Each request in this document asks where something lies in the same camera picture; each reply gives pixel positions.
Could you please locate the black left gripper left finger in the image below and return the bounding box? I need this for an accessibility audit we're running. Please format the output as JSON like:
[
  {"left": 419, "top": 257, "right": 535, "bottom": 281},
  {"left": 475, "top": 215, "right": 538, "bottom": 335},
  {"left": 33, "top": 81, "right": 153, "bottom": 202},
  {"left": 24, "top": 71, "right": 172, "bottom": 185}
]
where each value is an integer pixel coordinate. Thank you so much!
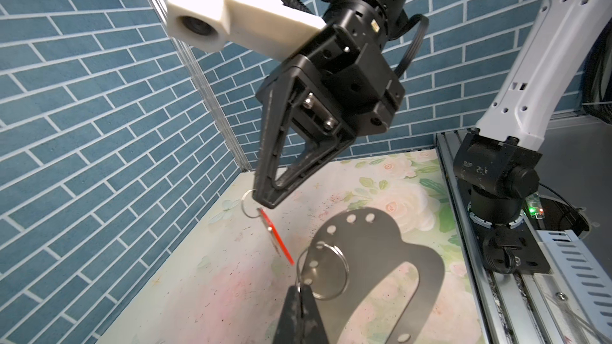
[{"left": 273, "top": 285, "right": 303, "bottom": 344}]

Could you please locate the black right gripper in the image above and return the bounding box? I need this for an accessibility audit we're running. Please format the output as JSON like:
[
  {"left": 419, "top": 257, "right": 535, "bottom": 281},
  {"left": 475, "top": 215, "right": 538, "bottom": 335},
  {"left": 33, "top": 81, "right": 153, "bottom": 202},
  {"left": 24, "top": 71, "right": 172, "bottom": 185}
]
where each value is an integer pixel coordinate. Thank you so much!
[{"left": 253, "top": 25, "right": 405, "bottom": 209}]

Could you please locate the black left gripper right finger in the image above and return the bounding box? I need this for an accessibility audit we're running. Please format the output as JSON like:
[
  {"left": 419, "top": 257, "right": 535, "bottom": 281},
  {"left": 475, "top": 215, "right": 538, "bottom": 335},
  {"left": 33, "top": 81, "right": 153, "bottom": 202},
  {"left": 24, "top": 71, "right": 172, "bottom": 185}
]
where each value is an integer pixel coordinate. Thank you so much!
[{"left": 300, "top": 284, "right": 329, "bottom": 344}]

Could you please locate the silver keyring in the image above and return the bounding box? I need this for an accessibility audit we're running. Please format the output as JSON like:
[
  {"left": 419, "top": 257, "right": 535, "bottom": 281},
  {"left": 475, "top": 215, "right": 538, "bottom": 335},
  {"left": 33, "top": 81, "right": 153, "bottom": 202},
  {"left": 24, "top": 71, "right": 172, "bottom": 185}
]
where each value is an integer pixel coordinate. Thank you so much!
[
  {"left": 295, "top": 240, "right": 350, "bottom": 301},
  {"left": 240, "top": 189, "right": 261, "bottom": 219}
]

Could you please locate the key with red tag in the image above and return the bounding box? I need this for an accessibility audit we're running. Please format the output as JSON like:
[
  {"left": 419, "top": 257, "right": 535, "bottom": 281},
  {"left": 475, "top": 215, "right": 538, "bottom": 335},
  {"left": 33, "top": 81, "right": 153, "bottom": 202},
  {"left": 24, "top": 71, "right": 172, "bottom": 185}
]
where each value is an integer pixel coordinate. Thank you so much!
[{"left": 257, "top": 207, "right": 295, "bottom": 266}]

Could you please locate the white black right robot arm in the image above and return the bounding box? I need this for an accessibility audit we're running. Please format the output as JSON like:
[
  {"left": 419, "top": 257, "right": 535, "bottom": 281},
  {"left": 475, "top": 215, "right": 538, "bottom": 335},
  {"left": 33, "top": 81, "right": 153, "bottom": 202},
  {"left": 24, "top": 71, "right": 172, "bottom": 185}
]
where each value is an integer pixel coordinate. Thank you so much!
[{"left": 253, "top": 0, "right": 611, "bottom": 274}]

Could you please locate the silver keyring on strip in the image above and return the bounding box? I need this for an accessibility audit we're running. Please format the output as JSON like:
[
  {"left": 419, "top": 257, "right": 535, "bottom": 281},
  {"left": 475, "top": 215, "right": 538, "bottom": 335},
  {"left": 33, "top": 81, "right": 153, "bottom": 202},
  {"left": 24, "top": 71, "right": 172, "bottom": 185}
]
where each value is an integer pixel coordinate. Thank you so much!
[{"left": 240, "top": 189, "right": 261, "bottom": 219}]

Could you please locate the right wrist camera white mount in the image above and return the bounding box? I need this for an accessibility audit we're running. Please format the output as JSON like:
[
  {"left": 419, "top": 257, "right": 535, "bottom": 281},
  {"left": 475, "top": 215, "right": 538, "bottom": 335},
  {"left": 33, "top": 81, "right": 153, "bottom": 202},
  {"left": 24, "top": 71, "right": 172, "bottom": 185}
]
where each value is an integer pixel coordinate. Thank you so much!
[{"left": 166, "top": 0, "right": 325, "bottom": 61}]

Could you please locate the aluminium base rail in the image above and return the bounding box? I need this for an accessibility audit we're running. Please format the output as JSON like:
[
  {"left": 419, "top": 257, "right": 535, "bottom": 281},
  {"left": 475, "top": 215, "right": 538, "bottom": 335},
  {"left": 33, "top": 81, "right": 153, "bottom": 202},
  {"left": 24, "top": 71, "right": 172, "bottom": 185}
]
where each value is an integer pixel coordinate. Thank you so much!
[{"left": 434, "top": 128, "right": 612, "bottom": 344}]

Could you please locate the aluminium corner post right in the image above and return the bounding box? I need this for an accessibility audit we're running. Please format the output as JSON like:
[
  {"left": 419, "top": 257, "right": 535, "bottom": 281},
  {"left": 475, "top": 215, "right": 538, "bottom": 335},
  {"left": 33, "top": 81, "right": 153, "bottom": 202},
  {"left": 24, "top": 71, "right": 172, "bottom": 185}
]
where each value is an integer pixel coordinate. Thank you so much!
[{"left": 148, "top": 0, "right": 253, "bottom": 172}]

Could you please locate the white slotted cable duct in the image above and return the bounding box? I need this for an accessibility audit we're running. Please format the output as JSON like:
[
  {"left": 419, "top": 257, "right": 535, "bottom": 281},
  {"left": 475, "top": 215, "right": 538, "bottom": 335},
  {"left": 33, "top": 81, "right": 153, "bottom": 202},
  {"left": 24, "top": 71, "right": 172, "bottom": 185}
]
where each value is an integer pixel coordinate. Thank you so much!
[{"left": 538, "top": 230, "right": 611, "bottom": 339}]

